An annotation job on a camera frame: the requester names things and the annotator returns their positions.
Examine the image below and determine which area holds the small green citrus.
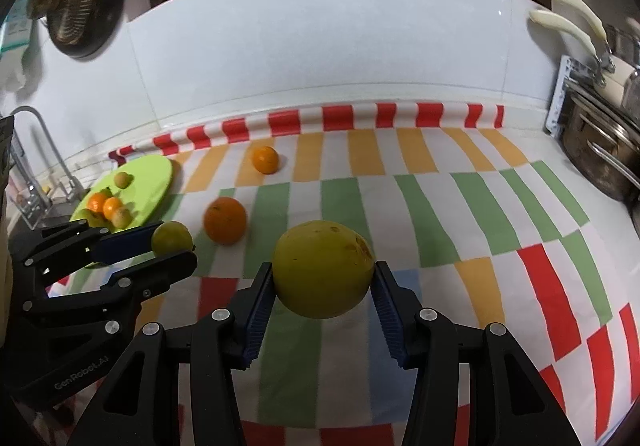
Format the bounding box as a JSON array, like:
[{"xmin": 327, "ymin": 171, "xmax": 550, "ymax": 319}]
[{"xmin": 78, "ymin": 209, "xmax": 107, "ymax": 228}]

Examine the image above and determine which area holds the green-orange tangerine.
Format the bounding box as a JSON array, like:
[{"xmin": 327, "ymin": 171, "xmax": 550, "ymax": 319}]
[{"xmin": 151, "ymin": 221, "xmax": 194, "ymax": 257}]

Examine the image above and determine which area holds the small yellow-green fruit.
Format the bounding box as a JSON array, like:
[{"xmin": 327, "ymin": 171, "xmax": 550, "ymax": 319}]
[{"xmin": 111, "ymin": 206, "xmax": 134, "ymax": 229}]

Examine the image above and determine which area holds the brownish green small fruit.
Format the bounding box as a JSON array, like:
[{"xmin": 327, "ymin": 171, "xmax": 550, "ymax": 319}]
[{"xmin": 114, "ymin": 172, "xmax": 132, "ymax": 189}]

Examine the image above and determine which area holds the large front orange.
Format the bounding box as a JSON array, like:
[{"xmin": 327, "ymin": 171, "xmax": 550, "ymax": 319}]
[{"xmin": 203, "ymin": 197, "xmax": 247, "ymax": 247}]

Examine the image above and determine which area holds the small orange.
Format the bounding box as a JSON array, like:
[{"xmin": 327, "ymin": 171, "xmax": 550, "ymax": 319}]
[{"xmin": 252, "ymin": 146, "xmax": 280, "ymax": 175}]

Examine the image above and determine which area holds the large yellow-green pomelo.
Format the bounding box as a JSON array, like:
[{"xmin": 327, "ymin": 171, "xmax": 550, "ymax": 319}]
[{"xmin": 272, "ymin": 221, "xmax": 375, "ymax": 319}]

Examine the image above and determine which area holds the tall chrome faucet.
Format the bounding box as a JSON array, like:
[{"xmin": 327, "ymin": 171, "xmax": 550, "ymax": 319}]
[{"xmin": 10, "ymin": 133, "xmax": 51, "ymax": 229}]

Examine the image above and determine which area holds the thin chrome faucet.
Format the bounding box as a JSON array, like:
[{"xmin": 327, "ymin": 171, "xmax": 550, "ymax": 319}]
[{"xmin": 11, "ymin": 106, "xmax": 86, "ymax": 202}]

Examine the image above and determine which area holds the green plate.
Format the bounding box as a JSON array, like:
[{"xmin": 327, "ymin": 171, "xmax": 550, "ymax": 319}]
[{"xmin": 70, "ymin": 154, "xmax": 174, "ymax": 230}]

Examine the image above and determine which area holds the colourful striped tablecloth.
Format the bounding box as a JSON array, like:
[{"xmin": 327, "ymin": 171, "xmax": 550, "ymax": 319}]
[{"xmin": 29, "ymin": 101, "xmax": 640, "ymax": 446}]

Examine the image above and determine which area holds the tissue pack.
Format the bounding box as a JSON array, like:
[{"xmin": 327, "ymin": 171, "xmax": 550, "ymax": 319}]
[{"xmin": 1, "ymin": 0, "xmax": 32, "ymax": 56}]

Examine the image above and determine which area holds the steel pot on rack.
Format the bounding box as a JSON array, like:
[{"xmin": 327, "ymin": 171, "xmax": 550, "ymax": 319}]
[{"xmin": 561, "ymin": 91, "xmax": 639, "ymax": 205}]

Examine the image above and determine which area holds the steel ladle strainer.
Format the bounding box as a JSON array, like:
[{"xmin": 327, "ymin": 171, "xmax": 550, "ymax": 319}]
[{"xmin": 620, "ymin": 68, "xmax": 640, "ymax": 117}]

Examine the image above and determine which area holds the dish rack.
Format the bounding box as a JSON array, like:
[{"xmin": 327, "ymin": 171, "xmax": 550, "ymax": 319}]
[{"xmin": 544, "ymin": 56, "xmax": 639, "ymax": 171}]

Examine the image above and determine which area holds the lower cream pan handle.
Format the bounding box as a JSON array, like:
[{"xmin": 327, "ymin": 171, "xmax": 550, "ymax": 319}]
[{"xmin": 528, "ymin": 10, "xmax": 600, "ymax": 62}]

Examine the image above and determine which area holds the cream pan handle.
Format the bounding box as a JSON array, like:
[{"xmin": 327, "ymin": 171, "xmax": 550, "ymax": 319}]
[
  {"xmin": 557, "ymin": 0, "xmax": 612, "ymax": 54},
  {"xmin": 528, "ymin": 10, "xmax": 600, "ymax": 62}
]

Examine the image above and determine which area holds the upper cream pan handle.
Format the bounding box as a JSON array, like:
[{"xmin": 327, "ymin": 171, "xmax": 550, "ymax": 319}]
[{"xmin": 557, "ymin": 0, "xmax": 612, "ymax": 54}]

